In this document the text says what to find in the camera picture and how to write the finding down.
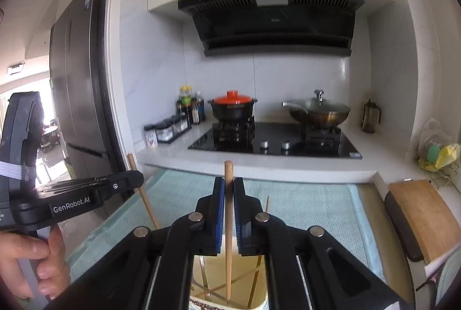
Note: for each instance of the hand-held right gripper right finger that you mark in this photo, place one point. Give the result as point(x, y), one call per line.
point(238, 223)

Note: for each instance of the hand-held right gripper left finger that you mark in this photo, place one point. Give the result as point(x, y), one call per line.
point(218, 223)

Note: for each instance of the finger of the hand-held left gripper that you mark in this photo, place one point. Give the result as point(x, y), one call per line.
point(119, 184)

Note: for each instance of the brown wooden chopstick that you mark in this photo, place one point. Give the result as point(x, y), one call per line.
point(144, 195)
point(228, 169)

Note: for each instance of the cream utensil holder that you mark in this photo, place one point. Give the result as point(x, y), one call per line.
point(239, 283)

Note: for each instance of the person's left hand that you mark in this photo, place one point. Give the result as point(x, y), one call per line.
point(18, 256)

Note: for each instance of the black-lid spice jar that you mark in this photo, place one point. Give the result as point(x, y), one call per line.
point(150, 138)

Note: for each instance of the ceiling air vent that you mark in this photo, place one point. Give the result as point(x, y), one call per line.
point(16, 68)

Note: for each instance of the light blue towel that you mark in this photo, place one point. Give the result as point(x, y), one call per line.
point(306, 202)

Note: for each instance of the black tray of spice jars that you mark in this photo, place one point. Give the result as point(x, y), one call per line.
point(171, 128)

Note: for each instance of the grey refrigerator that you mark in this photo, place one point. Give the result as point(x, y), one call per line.
point(79, 79)

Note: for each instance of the black gas hob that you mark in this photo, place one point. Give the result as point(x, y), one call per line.
point(273, 141)

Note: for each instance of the large dark sauce bottle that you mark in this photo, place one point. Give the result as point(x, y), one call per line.
point(185, 108)

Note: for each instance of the small dark sauce bottle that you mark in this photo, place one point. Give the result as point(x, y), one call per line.
point(197, 112)

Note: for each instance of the black clay pot red lid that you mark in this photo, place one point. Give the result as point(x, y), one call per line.
point(232, 106)

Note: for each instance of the wok with glass lid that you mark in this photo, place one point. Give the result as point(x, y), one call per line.
point(317, 112)

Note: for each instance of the brown glass pitcher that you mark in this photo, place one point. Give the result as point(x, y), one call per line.
point(371, 117)

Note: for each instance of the wooden cutting board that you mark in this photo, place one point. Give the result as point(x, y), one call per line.
point(428, 216)

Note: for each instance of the black range hood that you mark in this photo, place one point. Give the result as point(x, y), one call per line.
point(270, 29)

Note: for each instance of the plastic bag with yellow contents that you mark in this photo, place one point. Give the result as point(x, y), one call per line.
point(441, 151)

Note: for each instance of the green cutting board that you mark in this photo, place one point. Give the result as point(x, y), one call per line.
point(452, 277)

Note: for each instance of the dark door frame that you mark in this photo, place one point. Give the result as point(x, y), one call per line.
point(108, 79)

